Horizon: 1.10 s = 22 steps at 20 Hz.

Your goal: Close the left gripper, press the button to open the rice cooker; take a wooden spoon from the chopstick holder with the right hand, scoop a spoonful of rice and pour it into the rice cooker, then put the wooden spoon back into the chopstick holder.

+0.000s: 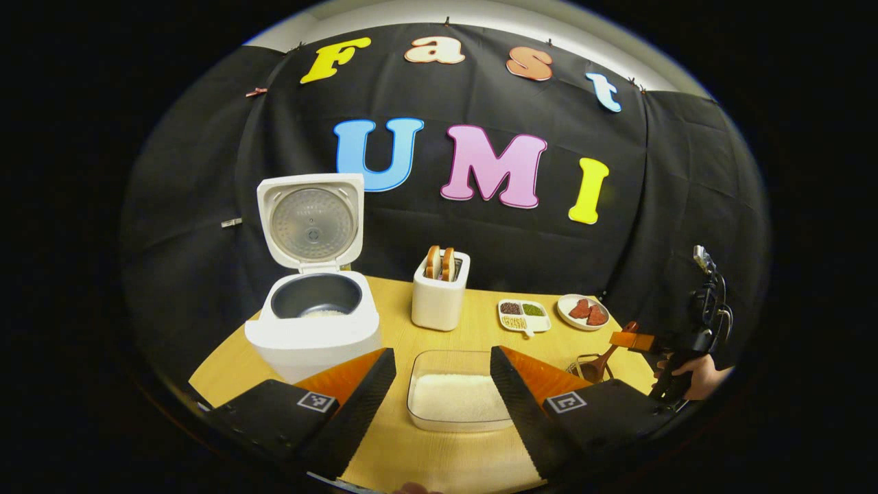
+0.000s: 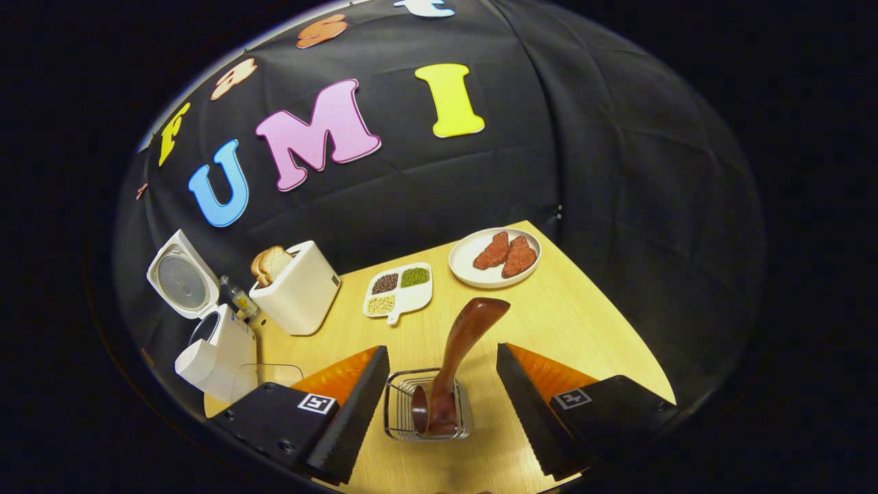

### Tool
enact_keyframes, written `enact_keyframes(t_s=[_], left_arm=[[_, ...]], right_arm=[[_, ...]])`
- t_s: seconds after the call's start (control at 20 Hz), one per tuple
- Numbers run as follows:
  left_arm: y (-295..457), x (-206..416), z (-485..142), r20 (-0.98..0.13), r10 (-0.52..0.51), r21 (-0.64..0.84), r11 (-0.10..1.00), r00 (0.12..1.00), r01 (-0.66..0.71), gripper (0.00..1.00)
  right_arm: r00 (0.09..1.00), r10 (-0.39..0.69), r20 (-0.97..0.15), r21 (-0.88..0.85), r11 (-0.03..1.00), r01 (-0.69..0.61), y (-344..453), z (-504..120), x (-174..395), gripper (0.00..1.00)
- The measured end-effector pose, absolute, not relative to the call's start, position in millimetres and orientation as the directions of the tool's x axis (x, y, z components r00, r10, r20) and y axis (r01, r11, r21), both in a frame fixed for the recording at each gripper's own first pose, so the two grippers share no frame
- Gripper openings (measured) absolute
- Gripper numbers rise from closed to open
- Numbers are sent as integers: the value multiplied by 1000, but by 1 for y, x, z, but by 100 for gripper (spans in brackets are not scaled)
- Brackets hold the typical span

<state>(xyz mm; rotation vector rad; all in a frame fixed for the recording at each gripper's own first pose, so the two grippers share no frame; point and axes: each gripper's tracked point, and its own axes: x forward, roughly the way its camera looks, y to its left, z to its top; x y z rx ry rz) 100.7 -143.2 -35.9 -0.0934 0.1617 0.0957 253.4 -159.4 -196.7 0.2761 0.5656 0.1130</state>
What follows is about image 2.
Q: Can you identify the white rice cooker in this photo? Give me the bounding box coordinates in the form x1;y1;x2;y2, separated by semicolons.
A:
146;229;259;404

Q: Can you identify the brown wooden spoon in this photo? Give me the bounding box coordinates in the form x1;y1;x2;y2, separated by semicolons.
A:
410;297;512;437

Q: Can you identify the white divided grain dish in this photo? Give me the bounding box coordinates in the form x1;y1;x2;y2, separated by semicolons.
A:
362;261;434;325

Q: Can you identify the wire chopstick holder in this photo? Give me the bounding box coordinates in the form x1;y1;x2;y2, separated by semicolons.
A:
383;368;475;442

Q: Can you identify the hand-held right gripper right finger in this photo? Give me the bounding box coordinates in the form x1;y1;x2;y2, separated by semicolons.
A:
495;342;681;481

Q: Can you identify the small glass bottle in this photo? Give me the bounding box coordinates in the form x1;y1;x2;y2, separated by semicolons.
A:
218;276;260;322

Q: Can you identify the white round plate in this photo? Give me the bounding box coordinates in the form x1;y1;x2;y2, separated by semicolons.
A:
449;227;543;289

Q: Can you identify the red meat piece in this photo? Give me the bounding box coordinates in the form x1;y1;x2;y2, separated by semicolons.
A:
501;235;538;279
472;231;511;271

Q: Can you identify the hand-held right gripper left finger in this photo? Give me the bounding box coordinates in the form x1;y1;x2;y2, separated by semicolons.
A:
209;344;392;486

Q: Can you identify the white toaster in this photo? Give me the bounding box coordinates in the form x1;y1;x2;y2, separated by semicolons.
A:
248;240;342;336

